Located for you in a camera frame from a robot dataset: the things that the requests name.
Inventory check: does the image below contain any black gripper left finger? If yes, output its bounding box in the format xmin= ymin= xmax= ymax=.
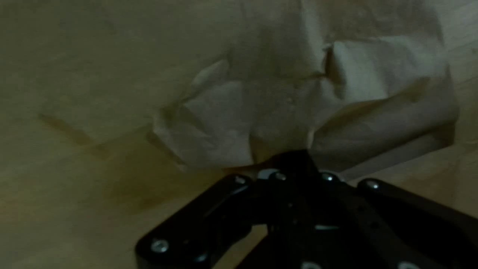
xmin=134 ymin=149 xmax=303 ymax=269

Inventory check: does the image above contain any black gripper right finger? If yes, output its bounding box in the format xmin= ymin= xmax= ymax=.
xmin=297 ymin=149 xmax=478 ymax=269

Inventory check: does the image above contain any brown paper tissue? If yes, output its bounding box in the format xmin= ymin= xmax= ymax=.
xmin=151 ymin=0 xmax=460 ymax=174

